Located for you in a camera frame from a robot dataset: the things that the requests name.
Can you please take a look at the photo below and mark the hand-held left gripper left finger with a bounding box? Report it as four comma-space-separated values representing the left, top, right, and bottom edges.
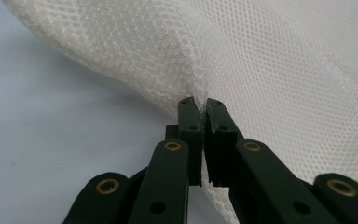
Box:
165, 96, 205, 188

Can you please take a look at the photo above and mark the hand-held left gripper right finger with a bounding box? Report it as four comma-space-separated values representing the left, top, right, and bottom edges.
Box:
204, 97, 245, 189

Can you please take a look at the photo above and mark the white mesh cloth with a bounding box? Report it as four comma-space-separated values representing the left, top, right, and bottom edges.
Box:
1, 0, 358, 224

